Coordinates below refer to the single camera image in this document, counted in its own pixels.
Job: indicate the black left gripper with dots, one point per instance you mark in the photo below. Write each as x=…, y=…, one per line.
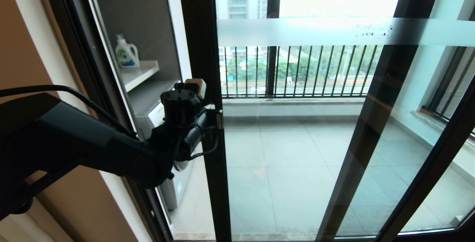
x=198, y=130

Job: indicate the dark-framed sliding glass door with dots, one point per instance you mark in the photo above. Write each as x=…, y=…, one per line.
x=200, y=49

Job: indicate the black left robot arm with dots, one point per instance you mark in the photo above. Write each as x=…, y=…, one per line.
x=74, y=141

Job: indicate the white front-load washing machine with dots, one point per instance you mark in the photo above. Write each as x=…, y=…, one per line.
x=178, y=186

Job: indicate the long grey stone sill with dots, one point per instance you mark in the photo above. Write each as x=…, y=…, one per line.
x=297, y=101

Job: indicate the long black balcony railing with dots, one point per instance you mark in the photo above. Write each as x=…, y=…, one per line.
x=315, y=94

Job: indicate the white laundry detergent bottle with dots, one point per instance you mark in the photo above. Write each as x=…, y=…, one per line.
x=126, y=54

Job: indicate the dark-framed fixed glass door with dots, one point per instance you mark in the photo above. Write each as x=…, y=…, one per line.
x=371, y=141

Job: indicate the short grey stone sill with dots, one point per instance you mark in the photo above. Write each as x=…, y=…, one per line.
x=438, y=123

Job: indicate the short black balcony railing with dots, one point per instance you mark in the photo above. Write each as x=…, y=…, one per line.
x=451, y=93

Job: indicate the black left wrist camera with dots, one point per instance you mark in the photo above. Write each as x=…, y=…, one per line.
x=183, y=101

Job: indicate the white wall shelf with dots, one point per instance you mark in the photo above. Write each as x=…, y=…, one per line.
x=140, y=73

